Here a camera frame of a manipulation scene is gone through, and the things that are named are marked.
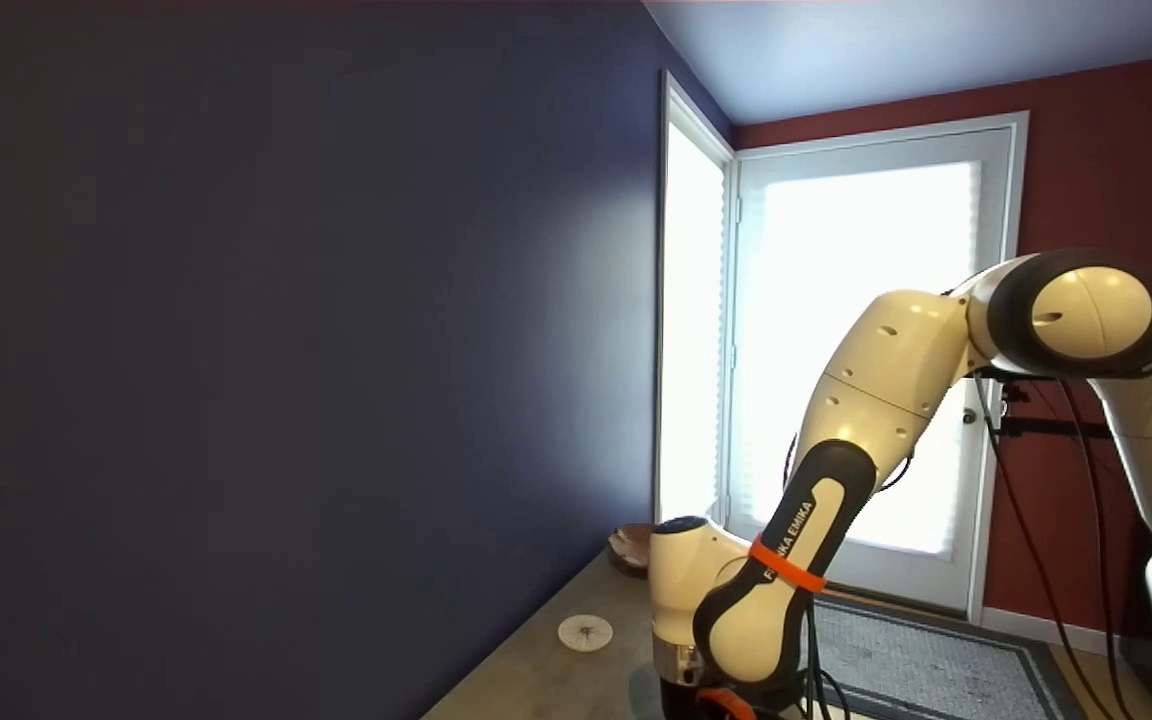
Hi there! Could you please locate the grey floor rug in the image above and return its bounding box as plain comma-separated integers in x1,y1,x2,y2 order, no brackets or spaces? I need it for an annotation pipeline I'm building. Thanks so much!
814,599,1089,720

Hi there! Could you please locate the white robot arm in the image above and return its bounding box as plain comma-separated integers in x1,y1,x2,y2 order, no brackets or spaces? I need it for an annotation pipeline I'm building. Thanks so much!
646,251,1152,720

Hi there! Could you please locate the white round disc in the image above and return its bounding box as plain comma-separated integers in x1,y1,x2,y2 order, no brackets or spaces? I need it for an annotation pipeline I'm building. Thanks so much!
556,613,616,655

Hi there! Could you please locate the white glass door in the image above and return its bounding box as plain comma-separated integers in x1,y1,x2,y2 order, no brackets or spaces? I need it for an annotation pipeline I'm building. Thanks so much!
725,113,1027,617

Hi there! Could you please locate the red small object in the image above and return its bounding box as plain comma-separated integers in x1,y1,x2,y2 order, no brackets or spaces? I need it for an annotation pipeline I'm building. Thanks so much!
606,524,650,571

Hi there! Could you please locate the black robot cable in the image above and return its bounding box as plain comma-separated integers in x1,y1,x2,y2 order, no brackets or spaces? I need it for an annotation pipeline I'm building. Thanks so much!
981,377,1149,696

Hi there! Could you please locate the black camera stand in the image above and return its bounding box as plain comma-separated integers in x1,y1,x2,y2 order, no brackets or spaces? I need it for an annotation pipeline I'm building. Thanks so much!
976,371,1107,439

